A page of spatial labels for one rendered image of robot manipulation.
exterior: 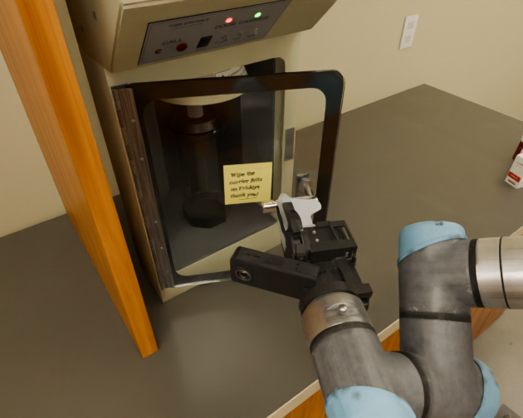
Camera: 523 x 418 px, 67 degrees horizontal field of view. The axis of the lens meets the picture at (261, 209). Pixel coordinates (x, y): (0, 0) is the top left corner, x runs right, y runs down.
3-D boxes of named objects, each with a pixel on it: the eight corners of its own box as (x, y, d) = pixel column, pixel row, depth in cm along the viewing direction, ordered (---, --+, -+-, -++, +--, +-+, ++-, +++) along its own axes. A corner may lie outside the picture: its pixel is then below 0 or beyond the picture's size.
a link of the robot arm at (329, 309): (306, 364, 46) (312, 323, 41) (297, 330, 49) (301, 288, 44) (369, 354, 47) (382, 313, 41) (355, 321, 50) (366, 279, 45)
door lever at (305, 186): (256, 196, 66) (256, 184, 64) (312, 191, 67) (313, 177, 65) (262, 217, 62) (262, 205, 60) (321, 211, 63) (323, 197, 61)
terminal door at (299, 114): (165, 286, 76) (117, 83, 51) (319, 264, 81) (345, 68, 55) (165, 289, 76) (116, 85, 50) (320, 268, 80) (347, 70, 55)
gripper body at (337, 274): (336, 253, 59) (365, 322, 50) (279, 260, 58) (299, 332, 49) (343, 214, 54) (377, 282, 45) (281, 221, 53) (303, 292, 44)
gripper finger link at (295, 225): (292, 217, 59) (306, 262, 53) (281, 218, 59) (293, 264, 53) (294, 193, 56) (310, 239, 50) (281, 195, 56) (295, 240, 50)
